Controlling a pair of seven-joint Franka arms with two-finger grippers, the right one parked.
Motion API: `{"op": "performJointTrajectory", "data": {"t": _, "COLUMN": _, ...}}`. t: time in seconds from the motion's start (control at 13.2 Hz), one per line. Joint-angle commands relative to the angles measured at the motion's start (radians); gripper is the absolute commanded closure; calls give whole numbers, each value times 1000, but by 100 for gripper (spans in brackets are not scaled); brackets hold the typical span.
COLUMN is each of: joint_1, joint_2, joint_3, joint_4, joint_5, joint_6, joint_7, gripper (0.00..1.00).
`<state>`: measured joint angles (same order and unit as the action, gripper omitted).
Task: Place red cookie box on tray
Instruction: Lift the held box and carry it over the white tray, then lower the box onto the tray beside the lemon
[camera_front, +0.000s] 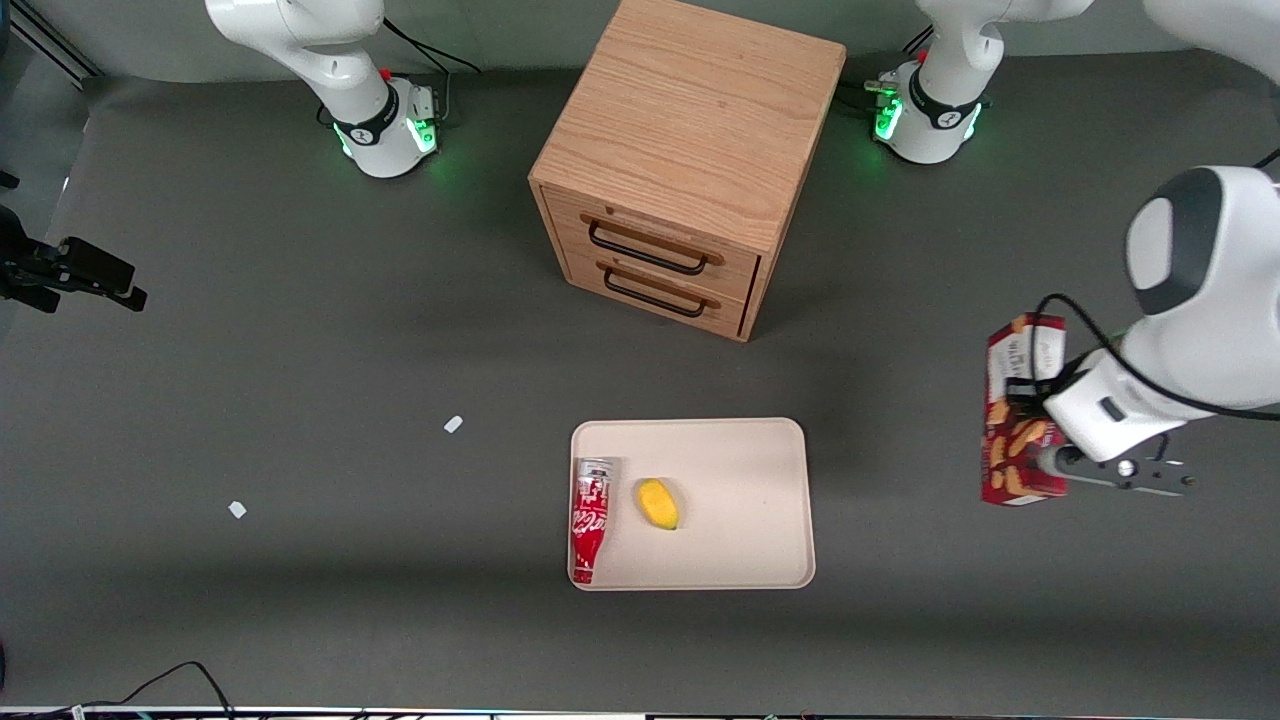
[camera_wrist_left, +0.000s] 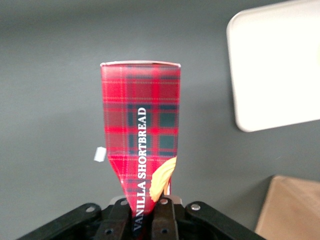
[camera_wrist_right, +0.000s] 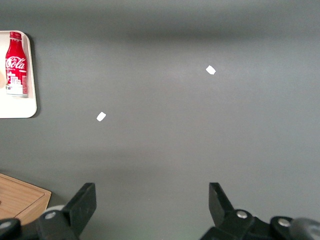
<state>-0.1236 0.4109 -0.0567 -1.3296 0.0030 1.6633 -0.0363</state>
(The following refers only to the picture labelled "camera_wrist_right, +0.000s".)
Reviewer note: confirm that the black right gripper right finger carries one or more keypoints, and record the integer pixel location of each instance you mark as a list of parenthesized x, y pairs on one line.
[(222, 212)]

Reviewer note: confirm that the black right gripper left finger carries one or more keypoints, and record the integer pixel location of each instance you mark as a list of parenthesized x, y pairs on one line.
[(80, 210)]

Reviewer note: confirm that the beige plastic tray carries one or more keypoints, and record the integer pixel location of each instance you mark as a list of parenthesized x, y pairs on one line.
[(32, 100)]

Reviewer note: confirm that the wooden drawer cabinet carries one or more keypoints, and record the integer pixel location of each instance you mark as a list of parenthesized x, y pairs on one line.
[(20, 197)]

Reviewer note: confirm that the small white tape piece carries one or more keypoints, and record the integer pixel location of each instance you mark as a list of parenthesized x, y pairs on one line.
[(101, 116), (210, 70)]

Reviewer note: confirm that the red cola bottle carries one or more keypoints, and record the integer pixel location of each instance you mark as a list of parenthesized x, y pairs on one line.
[(16, 62)]

